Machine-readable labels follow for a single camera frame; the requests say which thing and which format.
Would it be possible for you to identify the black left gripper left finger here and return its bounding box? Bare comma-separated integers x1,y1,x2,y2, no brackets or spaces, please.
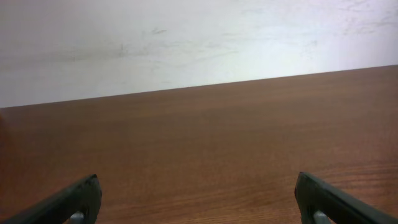
3,174,102,224

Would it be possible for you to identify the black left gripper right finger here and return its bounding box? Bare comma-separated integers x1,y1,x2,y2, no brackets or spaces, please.
294,172,397,224

